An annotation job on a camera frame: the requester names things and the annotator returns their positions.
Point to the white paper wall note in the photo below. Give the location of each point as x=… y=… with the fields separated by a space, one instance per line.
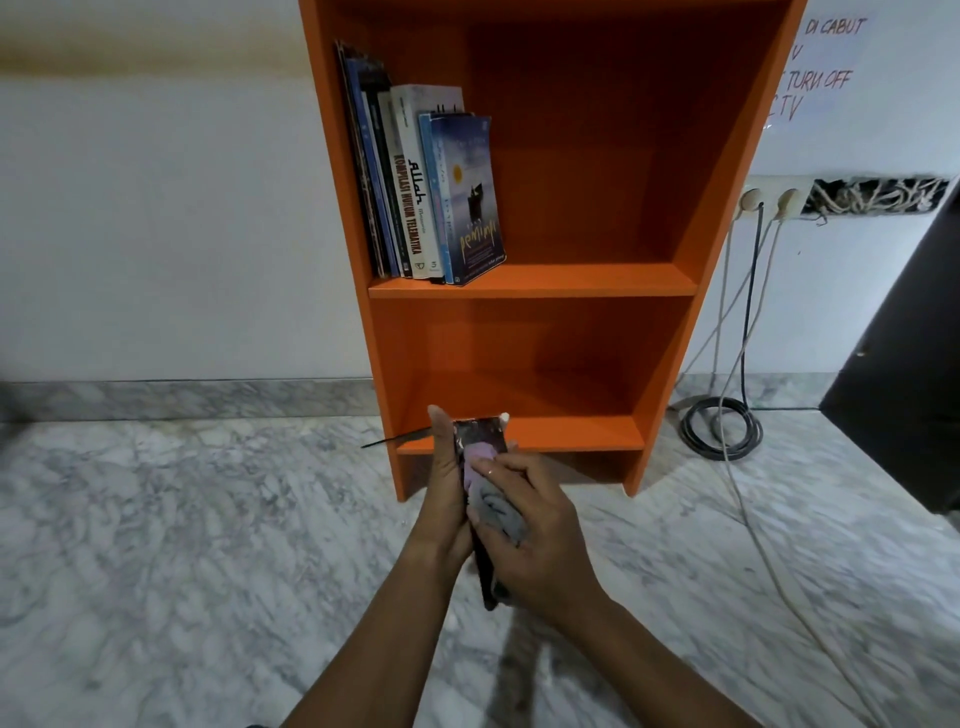
x=817 y=75

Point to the dark brown cabinet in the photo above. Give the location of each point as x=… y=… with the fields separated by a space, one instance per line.
x=907 y=375

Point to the white wall socket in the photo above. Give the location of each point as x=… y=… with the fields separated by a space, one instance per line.
x=772 y=196

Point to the orange wooden bookshelf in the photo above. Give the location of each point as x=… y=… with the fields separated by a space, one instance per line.
x=585 y=112

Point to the person's right forearm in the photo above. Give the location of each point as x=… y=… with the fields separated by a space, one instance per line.
x=660 y=667

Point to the small green cover book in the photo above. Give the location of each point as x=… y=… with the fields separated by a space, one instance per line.
x=435 y=195

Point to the dark worn comic magazine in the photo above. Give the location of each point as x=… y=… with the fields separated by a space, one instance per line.
x=341 y=67

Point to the person's right hand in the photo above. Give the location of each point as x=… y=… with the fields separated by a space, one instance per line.
x=547 y=555

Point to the dark blue boat cover book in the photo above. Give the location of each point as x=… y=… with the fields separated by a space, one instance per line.
x=472 y=187

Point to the cream red-titled cover book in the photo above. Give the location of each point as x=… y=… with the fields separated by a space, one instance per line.
x=401 y=210

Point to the person's left hand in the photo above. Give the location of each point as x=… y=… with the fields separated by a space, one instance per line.
x=442 y=510

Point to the black display stand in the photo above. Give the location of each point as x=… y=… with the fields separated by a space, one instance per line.
x=484 y=431

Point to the person's left forearm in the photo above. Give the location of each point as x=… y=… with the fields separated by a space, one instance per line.
x=375 y=645

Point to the white cover book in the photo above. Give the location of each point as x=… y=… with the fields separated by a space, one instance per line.
x=420 y=150

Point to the purple cleaning cloth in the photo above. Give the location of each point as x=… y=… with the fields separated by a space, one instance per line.
x=495 y=514

